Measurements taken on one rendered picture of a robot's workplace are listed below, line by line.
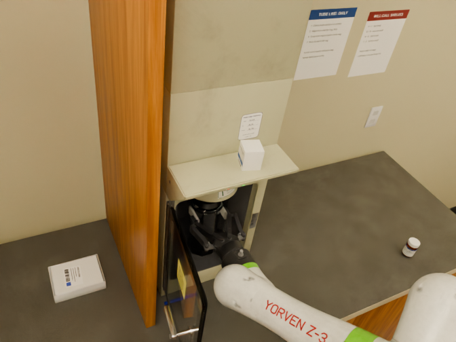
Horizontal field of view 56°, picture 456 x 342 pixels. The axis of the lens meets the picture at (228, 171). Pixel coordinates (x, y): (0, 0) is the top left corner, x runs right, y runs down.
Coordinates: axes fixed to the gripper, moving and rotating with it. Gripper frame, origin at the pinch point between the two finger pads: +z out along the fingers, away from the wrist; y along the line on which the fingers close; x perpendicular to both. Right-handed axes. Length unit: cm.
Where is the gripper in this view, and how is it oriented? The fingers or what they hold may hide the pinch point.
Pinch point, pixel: (206, 210)
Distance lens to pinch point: 138.9
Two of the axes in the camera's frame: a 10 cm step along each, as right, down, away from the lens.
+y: -8.9, 2.0, -4.1
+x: -1.3, 7.5, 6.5
